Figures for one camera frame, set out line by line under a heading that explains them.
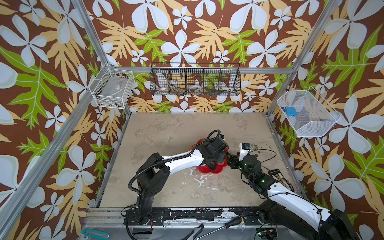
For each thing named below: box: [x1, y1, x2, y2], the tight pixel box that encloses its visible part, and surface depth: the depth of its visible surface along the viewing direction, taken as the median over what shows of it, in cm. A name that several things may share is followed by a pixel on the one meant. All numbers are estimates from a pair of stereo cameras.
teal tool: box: [81, 228, 111, 240], surface depth 71 cm
